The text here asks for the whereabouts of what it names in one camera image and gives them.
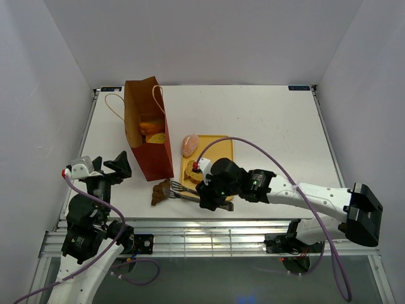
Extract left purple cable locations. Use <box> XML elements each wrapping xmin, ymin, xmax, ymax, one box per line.
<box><xmin>12</xmin><ymin>177</ymin><xmax>161</xmax><ymax>304</ymax></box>

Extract metal serving tongs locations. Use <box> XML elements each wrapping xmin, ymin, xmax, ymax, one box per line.
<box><xmin>164</xmin><ymin>180</ymin><xmax>235</xmax><ymax>212</ymax></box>

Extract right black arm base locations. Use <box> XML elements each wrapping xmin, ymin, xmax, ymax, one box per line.
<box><xmin>264</xmin><ymin>218</ymin><xmax>325</xmax><ymax>255</ymax></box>

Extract red paper bag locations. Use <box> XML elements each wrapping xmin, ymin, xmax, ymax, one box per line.
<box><xmin>123</xmin><ymin>77</ymin><xmax>174</xmax><ymax>181</ymax></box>

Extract purple cable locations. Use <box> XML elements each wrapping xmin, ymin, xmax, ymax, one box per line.
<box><xmin>12</xmin><ymin>177</ymin><xmax>161</xmax><ymax>304</ymax></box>
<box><xmin>196</xmin><ymin>136</ymin><xmax>352</xmax><ymax>302</ymax></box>

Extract pink sugared bread roll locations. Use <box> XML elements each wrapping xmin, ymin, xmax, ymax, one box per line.
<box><xmin>182</xmin><ymin>134</ymin><xmax>199</xmax><ymax>158</ymax></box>

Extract flower shaped golden bread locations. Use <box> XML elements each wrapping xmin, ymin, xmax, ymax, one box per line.
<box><xmin>138</xmin><ymin>120</ymin><xmax>165</xmax><ymax>136</ymax></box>

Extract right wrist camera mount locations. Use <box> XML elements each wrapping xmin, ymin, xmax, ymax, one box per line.
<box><xmin>193</xmin><ymin>158</ymin><xmax>213</xmax><ymax>185</ymax></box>

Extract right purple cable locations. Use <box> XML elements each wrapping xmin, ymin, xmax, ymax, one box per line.
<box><xmin>196</xmin><ymin>136</ymin><xmax>352</xmax><ymax>302</ymax></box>

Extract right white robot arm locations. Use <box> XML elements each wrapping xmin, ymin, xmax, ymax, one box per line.
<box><xmin>192</xmin><ymin>158</ymin><xmax>383</xmax><ymax>253</ymax></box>

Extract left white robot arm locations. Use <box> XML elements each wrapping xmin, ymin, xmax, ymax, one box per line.
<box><xmin>48</xmin><ymin>151</ymin><xmax>134</xmax><ymax>303</ymax></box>

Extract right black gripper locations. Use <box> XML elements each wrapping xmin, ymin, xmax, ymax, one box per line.
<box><xmin>196</xmin><ymin>172</ymin><xmax>239</xmax><ymax>212</ymax></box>

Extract seeded bread slice top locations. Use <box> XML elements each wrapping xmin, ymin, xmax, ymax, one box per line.
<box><xmin>184</xmin><ymin>160</ymin><xmax>203</xmax><ymax>184</ymax></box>

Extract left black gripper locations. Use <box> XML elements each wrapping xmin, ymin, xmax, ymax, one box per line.
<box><xmin>89</xmin><ymin>149</ymin><xmax>132</xmax><ymax>221</ymax></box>

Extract yellow plastic tray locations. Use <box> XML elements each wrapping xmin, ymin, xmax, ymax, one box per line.
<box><xmin>178</xmin><ymin>134</ymin><xmax>234</xmax><ymax>190</ymax></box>

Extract orange oval bread loaf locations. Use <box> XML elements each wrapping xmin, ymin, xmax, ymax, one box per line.
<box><xmin>146</xmin><ymin>132</ymin><xmax>166</xmax><ymax>144</ymax></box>

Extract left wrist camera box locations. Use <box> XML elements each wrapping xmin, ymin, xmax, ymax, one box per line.
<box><xmin>61</xmin><ymin>156</ymin><xmax>102</xmax><ymax>180</ymax></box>

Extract brown chocolate croissant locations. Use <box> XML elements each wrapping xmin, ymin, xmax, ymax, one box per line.
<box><xmin>151</xmin><ymin>179</ymin><xmax>171</xmax><ymax>206</ymax></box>

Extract aluminium frame rail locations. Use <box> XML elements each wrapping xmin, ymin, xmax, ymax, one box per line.
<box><xmin>39</xmin><ymin>218</ymin><xmax>380</xmax><ymax>258</ymax></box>

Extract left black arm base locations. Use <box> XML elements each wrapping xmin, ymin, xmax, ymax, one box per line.
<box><xmin>116</xmin><ymin>225</ymin><xmax>154</xmax><ymax>255</ymax></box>

